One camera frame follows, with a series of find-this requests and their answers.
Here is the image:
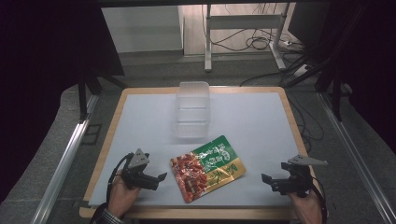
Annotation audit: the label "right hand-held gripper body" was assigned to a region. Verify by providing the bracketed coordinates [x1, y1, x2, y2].
[274, 154, 329, 199]

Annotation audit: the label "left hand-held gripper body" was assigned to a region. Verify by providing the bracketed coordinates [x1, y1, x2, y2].
[120, 147, 160, 191]

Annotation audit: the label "red and green snack packet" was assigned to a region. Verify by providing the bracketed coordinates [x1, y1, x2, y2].
[169, 134, 248, 204]

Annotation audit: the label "clear plastic container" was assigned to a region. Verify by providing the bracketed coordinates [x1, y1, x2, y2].
[173, 80, 211, 140]

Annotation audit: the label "person's left hand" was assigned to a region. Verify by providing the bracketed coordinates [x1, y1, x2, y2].
[106, 174, 142, 219]

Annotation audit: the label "person's right hand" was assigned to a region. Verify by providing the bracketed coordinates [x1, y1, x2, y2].
[286, 189, 324, 224]

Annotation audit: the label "white table mat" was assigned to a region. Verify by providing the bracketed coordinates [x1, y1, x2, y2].
[88, 91, 301, 209]

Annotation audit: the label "black metal stand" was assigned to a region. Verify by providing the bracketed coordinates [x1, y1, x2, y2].
[77, 73, 129, 124]
[281, 3, 368, 123]

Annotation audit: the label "white power strip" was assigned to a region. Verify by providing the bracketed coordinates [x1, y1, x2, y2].
[292, 63, 311, 78]

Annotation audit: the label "dark curtain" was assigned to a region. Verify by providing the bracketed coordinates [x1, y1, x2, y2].
[0, 0, 125, 203]
[288, 0, 396, 147]

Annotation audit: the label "white panel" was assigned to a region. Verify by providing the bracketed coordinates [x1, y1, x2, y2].
[100, 5, 185, 54]

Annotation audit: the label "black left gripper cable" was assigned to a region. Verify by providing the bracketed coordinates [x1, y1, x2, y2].
[106, 151, 134, 207]

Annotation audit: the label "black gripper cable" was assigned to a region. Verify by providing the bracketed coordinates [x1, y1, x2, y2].
[106, 151, 134, 207]
[306, 166, 330, 224]

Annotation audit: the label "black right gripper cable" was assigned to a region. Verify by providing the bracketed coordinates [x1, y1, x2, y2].
[306, 166, 330, 224]

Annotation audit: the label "aluminium rail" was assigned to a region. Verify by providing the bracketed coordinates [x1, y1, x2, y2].
[317, 91, 396, 224]
[30, 92, 101, 224]

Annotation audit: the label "black floor cables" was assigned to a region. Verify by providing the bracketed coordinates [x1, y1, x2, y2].
[201, 3, 325, 153]

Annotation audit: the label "white metal desk frame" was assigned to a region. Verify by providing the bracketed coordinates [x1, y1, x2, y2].
[203, 3, 291, 73]

